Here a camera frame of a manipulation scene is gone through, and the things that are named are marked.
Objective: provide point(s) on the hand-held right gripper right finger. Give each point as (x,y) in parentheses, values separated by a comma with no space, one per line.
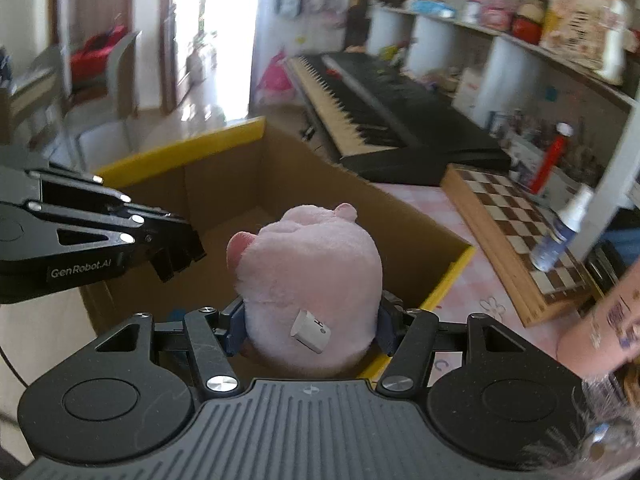
(382,327)

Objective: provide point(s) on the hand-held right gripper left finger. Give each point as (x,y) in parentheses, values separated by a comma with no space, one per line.
(235,325)

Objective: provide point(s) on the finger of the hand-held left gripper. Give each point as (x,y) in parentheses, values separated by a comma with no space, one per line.
(75,182)
(170,245)

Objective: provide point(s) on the pink plush pig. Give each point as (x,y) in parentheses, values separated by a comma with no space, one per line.
(300,270)

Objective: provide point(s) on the yellow cardboard box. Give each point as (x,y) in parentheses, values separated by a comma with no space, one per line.
(310,170)

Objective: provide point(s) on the grey chair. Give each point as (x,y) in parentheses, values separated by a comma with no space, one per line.
(122,75)

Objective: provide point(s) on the red bag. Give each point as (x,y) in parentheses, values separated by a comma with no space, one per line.
(95,55)

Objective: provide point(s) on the wooden chessboard box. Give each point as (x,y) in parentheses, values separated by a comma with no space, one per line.
(500,220)

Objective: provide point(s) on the white spray bottle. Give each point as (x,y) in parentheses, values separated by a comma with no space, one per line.
(555,245)

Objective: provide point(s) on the pink bag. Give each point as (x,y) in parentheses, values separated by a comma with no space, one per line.
(275,80)

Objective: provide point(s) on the black electronic keyboard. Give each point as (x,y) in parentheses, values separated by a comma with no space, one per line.
(390,110)

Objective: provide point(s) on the grey fuzzy charm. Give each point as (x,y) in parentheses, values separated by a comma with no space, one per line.
(600,410)

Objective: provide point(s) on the red tube bottle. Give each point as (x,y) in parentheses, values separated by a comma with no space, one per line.
(550,160)

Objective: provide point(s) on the pen holder with brushes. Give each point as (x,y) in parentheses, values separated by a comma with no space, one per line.
(540,135)

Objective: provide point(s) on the white box red label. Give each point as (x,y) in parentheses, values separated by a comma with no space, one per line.
(470,92)

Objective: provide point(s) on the dark hanging tote bag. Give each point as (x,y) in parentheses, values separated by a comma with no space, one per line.
(289,4)

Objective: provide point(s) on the dark door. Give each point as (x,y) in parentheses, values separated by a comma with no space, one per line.
(362,20)

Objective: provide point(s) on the white bookshelf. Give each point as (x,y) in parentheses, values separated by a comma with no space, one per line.
(505,55)

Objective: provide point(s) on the blue tissue pack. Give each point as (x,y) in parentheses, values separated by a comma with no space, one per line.
(435,7)

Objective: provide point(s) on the red pot toy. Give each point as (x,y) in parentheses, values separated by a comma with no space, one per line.
(527,25)

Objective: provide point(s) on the white bottle blue cap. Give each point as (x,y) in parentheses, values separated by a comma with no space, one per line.
(475,2)

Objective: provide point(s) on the floral paper box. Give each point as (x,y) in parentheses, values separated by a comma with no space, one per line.
(580,25)

